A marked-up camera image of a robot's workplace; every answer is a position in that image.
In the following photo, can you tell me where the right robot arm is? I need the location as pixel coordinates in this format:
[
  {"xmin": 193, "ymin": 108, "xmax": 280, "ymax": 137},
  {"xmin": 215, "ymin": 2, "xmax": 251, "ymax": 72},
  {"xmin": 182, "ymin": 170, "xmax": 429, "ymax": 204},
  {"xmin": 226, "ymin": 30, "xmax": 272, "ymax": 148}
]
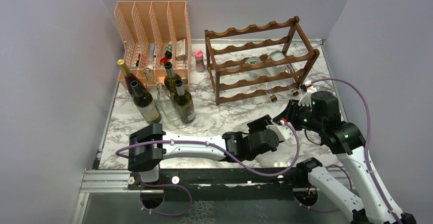
[{"xmin": 273, "ymin": 91, "xmax": 416, "ymax": 223}]

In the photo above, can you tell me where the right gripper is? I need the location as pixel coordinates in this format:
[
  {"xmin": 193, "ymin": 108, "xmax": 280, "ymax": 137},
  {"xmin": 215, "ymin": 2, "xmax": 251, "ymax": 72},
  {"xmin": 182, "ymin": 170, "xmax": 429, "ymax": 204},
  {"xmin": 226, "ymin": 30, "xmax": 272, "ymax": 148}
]
[{"xmin": 273, "ymin": 98, "xmax": 324, "ymax": 133}]

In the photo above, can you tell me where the red wine bottle gold cap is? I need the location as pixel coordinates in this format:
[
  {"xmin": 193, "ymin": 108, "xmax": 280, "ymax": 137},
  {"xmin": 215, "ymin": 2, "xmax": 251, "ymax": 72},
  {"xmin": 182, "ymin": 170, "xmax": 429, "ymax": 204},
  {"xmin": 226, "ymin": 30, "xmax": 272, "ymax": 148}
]
[{"xmin": 117, "ymin": 59, "xmax": 146, "ymax": 96}]

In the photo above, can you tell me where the clear glass bottle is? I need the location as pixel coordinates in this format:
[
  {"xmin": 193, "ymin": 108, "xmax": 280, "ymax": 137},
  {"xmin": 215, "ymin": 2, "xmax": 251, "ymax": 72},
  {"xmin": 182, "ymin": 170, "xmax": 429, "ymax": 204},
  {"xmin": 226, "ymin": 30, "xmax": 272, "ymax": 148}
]
[
  {"xmin": 143, "ymin": 68, "xmax": 160, "ymax": 96},
  {"xmin": 156, "ymin": 83, "xmax": 179, "ymax": 122},
  {"xmin": 246, "ymin": 56, "xmax": 278, "ymax": 103}
]

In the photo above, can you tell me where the black mounting rail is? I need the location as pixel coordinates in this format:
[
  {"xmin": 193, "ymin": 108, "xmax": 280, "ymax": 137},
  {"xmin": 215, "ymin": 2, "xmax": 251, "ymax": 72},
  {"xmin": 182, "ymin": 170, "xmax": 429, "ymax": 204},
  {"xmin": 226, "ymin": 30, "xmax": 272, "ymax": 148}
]
[{"xmin": 81, "ymin": 166, "xmax": 329, "ymax": 203}]

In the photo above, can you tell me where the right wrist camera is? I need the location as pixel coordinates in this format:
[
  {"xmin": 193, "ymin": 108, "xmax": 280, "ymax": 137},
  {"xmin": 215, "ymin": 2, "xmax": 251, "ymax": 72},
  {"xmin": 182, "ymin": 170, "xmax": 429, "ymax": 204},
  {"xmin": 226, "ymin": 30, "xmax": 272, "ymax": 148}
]
[{"xmin": 298, "ymin": 80, "xmax": 317, "ymax": 107}]

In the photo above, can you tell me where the small white box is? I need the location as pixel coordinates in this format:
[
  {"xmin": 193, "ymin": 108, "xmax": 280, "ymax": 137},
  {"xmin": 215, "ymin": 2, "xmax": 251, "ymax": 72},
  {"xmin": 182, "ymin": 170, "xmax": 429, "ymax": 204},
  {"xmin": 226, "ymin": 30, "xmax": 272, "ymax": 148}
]
[{"xmin": 176, "ymin": 39, "xmax": 188, "ymax": 61}]

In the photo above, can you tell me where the pink capped jar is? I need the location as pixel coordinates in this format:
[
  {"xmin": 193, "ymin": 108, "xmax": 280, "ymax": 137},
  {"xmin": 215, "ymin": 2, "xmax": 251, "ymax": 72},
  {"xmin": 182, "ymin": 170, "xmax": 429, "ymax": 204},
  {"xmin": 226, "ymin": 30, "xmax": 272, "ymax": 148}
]
[{"xmin": 194, "ymin": 50, "xmax": 205, "ymax": 72}]

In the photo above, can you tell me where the dark bottle white label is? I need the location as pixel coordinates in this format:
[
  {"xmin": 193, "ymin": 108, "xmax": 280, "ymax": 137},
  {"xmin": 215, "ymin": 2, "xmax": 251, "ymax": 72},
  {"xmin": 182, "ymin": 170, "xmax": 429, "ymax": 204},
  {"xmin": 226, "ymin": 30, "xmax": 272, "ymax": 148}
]
[{"xmin": 130, "ymin": 81, "xmax": 162, "ymax": 124}]

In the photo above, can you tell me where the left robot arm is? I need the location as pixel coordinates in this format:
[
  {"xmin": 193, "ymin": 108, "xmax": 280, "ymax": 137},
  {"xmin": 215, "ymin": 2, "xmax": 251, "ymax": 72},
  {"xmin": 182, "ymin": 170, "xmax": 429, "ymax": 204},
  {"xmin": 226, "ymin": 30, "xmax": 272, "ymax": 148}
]
[{"xmin": 127, "ymin": 115, "xmax": 292, "ymax": 189}]

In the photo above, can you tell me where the red capped small bottle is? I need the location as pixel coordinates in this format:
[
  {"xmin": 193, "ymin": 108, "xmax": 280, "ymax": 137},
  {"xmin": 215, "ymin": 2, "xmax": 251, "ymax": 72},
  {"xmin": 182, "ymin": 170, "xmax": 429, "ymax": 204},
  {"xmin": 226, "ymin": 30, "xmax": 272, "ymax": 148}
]
[{"xmin": 160, "ymin": 41, "xmax": 173, "ymax": 66}]

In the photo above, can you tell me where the orange plastic file organizer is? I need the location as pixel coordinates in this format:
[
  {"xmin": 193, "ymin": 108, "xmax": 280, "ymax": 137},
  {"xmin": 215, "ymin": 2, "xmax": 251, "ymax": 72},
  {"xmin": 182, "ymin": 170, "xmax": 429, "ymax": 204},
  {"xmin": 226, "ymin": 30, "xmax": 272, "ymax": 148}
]
[{"xmin": 114, "ymin": 1, "xmax": 192, "ymax": 87}]

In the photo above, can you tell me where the brown wooden wine rack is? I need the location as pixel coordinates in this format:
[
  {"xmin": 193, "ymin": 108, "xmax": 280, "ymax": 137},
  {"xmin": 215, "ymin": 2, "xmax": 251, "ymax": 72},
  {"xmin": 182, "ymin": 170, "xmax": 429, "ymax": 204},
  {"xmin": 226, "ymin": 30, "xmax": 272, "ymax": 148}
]
[{"xmin": 204, "ymin": 16, "xmax": 320, "ymax": 105}]

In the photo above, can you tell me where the green wine bottle brown label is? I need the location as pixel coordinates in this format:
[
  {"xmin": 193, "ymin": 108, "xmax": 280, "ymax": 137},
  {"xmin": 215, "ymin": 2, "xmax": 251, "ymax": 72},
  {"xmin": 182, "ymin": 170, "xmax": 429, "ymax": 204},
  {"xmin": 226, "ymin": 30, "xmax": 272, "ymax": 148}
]
[{"xmin": 164, "ymin": 62, "xmax": 183, "ymax": 93}]

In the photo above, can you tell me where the clear bottle with cork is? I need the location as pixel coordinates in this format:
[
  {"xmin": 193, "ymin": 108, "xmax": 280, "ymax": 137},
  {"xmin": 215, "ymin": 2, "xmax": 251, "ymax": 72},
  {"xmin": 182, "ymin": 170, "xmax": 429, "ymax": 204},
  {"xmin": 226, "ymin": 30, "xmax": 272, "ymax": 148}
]
[{"xmin": 267, "ymin": 51, "xmax": 299, "ymax": 96}]

